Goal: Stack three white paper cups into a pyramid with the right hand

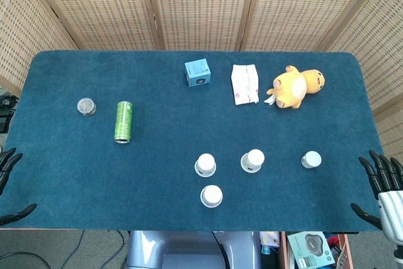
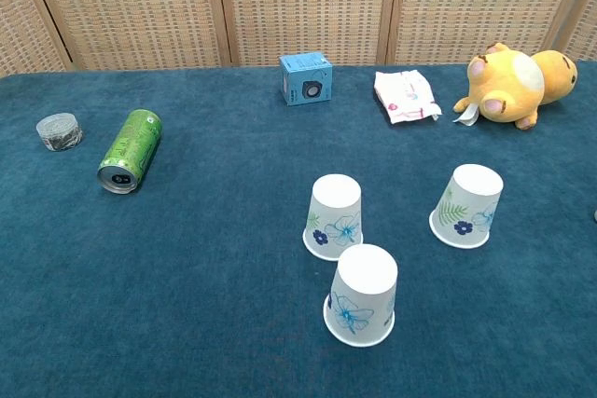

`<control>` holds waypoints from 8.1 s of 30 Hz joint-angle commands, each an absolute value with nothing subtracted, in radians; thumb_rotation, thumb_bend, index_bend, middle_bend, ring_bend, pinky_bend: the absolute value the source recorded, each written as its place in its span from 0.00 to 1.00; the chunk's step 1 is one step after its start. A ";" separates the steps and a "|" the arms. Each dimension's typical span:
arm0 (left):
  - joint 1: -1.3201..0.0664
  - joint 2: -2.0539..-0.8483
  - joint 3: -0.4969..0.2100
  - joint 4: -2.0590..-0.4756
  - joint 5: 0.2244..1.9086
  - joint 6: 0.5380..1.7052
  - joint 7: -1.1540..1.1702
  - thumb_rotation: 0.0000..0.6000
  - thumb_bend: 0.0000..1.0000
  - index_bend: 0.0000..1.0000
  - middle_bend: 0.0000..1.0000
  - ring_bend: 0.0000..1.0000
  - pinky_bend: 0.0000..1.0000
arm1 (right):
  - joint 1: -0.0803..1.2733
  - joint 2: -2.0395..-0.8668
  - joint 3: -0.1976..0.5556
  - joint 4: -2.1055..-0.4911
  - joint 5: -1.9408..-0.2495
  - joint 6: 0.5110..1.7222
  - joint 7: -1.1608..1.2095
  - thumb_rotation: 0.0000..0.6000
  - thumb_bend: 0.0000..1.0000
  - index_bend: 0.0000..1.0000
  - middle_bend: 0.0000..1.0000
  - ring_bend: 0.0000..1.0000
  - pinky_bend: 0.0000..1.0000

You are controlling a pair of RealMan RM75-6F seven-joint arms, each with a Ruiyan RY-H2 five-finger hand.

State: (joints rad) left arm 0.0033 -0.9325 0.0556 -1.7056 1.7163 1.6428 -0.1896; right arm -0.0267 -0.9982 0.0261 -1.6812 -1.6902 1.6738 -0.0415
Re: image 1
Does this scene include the white paper cup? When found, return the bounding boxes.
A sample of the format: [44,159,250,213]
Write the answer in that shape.
[200,185,224,209]
[240,149,266,174]
[300,151,322,169]
[194,153,217,178]

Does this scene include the grey-blue robot torso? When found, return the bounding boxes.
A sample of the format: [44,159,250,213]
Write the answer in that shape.
[125,230,262,269]

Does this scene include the teal product box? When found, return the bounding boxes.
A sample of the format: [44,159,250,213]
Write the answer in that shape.
[287,231,336,267]

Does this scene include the woven rattan screen panel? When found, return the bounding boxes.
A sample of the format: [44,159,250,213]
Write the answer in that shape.
[23,0,164,52]
[143,0,261,52]
[241,0,390,52]
[0,0,79,96]
[326,0,403,194]

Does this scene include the blue floor cable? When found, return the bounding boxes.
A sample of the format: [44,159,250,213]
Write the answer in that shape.
[61,230,86,268]

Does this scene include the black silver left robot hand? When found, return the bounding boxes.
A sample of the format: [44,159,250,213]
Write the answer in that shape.
[0,147,38,227]

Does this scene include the red-brown storage box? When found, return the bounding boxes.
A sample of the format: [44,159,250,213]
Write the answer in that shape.
[278,231,355,269]

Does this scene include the white pink tissue packet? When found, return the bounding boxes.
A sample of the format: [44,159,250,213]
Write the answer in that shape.
[230,64,261,106]

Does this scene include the black equipment pile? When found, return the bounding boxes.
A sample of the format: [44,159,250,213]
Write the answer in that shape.
[0,88,16,135]

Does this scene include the colourful snack packet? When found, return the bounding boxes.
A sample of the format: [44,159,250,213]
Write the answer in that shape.
[259,231,281,256]

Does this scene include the black floor cable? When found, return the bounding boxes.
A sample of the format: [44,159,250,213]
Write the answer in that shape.
[0,251,43,265]

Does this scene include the dark blue felt table cover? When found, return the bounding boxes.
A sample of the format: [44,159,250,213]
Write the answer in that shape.
[0,50,398,232]

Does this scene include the light blue cube box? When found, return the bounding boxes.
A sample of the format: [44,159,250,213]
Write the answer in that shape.
[184,58,212,88]

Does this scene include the green drink can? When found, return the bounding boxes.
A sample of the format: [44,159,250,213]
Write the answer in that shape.
[113,101,134,144]

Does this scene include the yellow plush toy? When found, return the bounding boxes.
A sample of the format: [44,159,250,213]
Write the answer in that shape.
[264,65,326,111]

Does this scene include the small grey round tin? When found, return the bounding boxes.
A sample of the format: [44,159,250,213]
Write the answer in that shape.
[76,98,98,117]

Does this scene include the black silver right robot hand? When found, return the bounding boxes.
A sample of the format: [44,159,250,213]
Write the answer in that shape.
[350,150,403,251]

